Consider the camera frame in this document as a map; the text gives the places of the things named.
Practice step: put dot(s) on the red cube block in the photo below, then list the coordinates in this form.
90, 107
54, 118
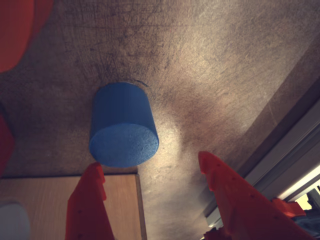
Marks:
5, 142

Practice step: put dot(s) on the orange rounded triangle block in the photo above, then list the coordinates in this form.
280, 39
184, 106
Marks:
15, 30

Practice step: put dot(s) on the red perforated base plate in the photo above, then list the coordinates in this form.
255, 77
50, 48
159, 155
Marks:
287, 207

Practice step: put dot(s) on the wooden shape sorter box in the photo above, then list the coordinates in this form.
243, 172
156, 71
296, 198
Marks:
50, 190

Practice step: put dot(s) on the blue cylinder block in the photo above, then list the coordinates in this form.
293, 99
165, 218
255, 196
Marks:
120, 130

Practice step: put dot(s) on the aluminium profile rail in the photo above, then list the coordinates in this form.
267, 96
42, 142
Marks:
287, 160

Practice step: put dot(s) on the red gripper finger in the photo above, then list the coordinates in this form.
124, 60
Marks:
242, 210
87, 207

